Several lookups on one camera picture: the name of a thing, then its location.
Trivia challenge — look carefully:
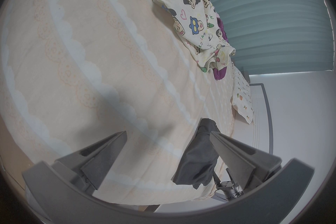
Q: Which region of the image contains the purple garment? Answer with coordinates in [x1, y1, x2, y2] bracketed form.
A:
[213, 18, 229, 81]

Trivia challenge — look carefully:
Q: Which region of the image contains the blue-green curtain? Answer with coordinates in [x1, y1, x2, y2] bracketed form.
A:
[181, 0, 336, 76]

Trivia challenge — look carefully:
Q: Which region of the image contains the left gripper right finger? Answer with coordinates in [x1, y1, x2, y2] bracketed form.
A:
[210, 131, 282, 189]

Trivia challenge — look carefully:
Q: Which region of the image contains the black T-shirt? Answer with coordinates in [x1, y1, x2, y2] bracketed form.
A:
[171, 118, 221, 190]

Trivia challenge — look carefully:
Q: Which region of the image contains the white printed pyjama top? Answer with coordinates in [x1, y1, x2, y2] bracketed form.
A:
[146, 0, 236, 73]

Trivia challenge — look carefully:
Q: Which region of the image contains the bed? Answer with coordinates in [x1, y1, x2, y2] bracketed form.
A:
[0, 0, 275, 213]

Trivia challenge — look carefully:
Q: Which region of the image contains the white printed pillow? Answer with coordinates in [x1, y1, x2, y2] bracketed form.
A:
[230, 67, 255, 125]

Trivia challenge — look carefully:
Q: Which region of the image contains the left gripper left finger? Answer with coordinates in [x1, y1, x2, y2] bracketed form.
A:
[54, 131, 128, 190]

